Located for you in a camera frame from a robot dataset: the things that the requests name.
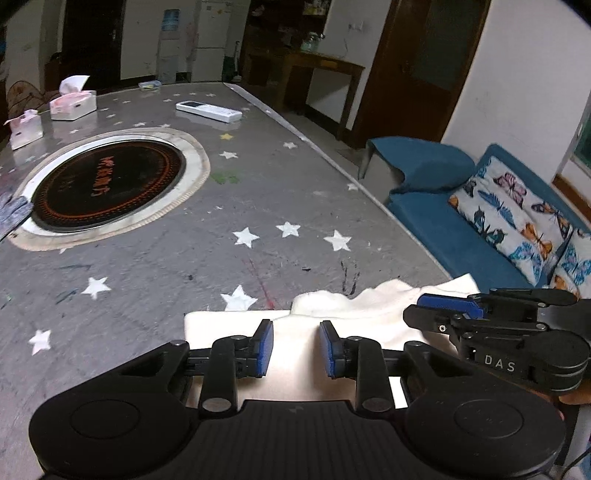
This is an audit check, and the white remote control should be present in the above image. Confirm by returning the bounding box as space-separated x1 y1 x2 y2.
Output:
175 100 243 124

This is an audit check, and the butterfly print cushion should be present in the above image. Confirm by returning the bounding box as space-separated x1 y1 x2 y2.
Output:
449 157 573 287
549 228 591 297

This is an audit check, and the white water dispenser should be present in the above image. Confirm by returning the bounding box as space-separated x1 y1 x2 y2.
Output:
157 31 182 84

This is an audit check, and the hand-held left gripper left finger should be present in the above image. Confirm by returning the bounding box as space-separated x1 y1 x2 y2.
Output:
121 318 275 415

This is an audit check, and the pink white tissue box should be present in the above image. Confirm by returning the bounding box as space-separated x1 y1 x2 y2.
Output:
50 75 98 121

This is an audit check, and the round black induction cooktop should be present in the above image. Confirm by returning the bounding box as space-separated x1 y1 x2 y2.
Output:
9 128 211 252

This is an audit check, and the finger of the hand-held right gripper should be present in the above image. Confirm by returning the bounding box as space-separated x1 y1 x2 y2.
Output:
403 306 551 344
416 287 579 320

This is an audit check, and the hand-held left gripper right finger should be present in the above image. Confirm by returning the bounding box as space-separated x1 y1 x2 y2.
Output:
318 320 472 415

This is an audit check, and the blue sofa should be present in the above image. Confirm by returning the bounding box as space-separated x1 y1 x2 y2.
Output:
365 136 591 296

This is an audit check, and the small pink tissue pack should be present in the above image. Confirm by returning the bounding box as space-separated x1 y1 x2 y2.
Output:
4 109 44 151

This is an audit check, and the wooden shelf cabinet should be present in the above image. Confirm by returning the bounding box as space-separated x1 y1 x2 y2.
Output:
240 0 333 84

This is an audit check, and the grey star-printed tablecloth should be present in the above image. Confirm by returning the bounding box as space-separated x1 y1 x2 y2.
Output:
0 82 462 480

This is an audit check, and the wooden side table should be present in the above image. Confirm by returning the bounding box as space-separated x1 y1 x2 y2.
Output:
240 48 365 139

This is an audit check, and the cream garment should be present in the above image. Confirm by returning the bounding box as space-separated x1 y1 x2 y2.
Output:
185 273 481 411

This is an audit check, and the white refrigerator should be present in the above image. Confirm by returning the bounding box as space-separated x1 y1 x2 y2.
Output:
191 0 232 84

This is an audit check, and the brown wooden door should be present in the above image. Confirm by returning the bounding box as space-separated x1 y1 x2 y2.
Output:
353 0 490 148

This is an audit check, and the dark door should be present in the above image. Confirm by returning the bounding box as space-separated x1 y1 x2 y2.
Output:
62 0 125 88

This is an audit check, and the blue grey rag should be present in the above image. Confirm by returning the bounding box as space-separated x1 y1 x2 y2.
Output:
0 194 34 241

